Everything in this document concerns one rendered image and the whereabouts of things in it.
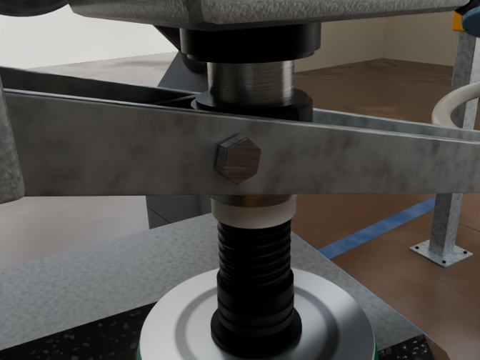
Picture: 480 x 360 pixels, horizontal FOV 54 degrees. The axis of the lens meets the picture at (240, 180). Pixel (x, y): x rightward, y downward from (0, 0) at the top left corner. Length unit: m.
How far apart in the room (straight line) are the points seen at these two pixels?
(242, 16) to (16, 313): 0.44
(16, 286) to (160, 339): 0.23
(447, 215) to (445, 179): 1.83
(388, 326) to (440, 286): 1.68
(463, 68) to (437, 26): 5.88
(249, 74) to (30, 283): 0.40
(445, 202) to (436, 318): 0.55
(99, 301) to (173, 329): 0.13
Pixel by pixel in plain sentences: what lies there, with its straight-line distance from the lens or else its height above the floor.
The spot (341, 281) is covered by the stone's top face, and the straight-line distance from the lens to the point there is 0.57.
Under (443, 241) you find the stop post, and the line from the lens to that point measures 2.35.
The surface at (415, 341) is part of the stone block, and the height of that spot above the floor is 0.86.
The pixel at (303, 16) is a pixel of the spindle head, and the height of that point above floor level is 1.17.
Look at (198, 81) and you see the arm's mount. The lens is 1.53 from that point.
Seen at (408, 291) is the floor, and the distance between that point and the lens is 2.12.
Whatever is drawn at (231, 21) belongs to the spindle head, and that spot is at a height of 1.17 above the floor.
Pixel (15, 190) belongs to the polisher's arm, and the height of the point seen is 1.11.
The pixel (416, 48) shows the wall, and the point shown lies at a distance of 8.19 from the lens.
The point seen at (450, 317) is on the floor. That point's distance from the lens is 2.03.
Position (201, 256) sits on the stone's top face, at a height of 0.87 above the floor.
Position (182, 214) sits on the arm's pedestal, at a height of 0.50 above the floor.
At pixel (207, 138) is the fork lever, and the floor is 1.10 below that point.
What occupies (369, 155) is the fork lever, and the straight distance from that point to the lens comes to 0.37.
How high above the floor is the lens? 1.18
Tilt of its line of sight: 22 degrees down
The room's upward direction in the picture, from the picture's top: 2 degrees counter-clockwise
